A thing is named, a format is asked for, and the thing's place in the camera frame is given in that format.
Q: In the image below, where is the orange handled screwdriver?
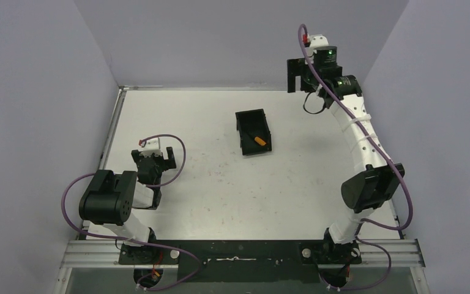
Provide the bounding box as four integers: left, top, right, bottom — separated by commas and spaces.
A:
247, 132, 267, 146

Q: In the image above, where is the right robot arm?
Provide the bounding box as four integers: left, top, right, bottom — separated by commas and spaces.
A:
287, 45, 406, 263

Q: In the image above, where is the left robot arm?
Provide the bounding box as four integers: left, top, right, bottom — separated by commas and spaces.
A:
79, 147, 177, 264

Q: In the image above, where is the black plastic bin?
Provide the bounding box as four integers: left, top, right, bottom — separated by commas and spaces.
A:
235, 108, 272, 156

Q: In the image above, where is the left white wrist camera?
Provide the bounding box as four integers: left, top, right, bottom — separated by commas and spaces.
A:
139, 137, 162, 157

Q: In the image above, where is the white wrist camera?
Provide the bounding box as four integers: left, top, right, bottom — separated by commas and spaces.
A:
302, 34, 329, 57
139, 137, 162, 157

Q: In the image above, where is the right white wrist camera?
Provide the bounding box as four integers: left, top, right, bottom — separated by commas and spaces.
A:
302, 34, 329, 57

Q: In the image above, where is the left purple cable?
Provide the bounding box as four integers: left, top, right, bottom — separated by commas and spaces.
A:
61, 134, 202, 292

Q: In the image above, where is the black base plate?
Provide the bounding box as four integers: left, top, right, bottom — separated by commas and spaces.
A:
118, 240, 362, 283

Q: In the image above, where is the aluminium frame rail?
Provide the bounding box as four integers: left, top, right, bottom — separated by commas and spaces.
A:
60, 239, 425, 269

